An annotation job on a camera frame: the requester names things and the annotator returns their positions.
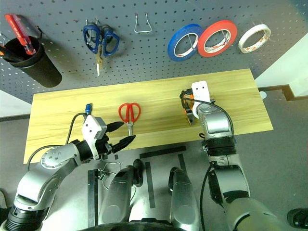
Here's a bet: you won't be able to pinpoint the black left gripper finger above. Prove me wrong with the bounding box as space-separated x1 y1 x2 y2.
105 121 125 133
111 135 136 154

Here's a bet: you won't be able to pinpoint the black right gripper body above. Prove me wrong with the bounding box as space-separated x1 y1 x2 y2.
185 108 194 126

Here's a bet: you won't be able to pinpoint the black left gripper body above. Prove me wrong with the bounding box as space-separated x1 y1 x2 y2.
96 134 114 158

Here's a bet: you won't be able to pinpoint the red handle scissors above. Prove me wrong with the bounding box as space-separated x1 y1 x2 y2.
117 103 141 137

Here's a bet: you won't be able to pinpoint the orange black pliers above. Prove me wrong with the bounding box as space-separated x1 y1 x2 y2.
180 89 194 116

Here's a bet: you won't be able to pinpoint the wide black floor tape strip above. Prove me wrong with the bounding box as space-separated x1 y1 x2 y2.
139 145 187 159

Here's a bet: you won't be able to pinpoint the short black floor tape strip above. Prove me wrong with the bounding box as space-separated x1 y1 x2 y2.
177 153 187 173

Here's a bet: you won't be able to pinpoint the long black floor tape strip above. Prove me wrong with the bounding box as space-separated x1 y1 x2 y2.
145 161 156 209

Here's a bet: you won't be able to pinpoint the blue tape roll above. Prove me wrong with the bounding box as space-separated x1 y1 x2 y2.
167 23 205 62

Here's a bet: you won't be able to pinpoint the grey perforated pegboard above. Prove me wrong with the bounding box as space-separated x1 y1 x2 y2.
0 0 308 104

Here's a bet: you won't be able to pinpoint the red tape roll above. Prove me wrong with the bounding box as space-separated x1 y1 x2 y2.
197 19 238 58

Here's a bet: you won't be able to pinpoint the white tape roll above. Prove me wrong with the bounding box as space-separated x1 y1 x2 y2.
238 24 272 54

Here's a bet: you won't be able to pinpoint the silver left robot leg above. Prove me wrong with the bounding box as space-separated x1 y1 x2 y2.
97 158 145 228

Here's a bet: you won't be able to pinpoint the silver robot leg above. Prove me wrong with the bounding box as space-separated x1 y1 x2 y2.
97 158 145 228
167 167 200 231

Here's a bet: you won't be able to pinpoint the silver right robot leg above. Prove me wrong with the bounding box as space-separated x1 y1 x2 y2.
167 167 200 231

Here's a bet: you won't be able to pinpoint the black cup holder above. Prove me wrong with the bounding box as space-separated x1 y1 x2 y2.
2 35 63 89

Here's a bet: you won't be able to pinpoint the silver scissors hook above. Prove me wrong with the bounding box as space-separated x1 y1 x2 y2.
85 17 100 44

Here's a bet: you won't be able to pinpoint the grey white sneaker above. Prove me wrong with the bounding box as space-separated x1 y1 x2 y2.
0 189 8 210

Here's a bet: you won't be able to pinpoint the black shoe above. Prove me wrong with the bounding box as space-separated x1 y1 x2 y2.
287 208 308 230

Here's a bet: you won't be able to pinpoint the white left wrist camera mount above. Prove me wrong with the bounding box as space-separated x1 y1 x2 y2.
81 115 108 161

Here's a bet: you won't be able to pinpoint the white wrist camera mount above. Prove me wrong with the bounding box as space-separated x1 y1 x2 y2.
191 81 209 120
81 115 108 161

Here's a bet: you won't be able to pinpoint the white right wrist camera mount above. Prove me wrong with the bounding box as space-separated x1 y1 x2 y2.
191 81 209 120

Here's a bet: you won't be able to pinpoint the thin wire with clip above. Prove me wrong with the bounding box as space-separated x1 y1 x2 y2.
97 161 137 203

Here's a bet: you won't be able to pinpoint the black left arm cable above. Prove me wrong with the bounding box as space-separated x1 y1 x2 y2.
26 112 88 172

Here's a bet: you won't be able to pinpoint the blue handle scissors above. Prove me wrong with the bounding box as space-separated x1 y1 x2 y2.
83 23 120 77

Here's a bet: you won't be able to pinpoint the silver wire pliers hook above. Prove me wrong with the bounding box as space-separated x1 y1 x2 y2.
134 12 153 33

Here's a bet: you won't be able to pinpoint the red transparent handle screwdriver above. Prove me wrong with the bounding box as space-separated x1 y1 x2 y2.
4 13 37 55

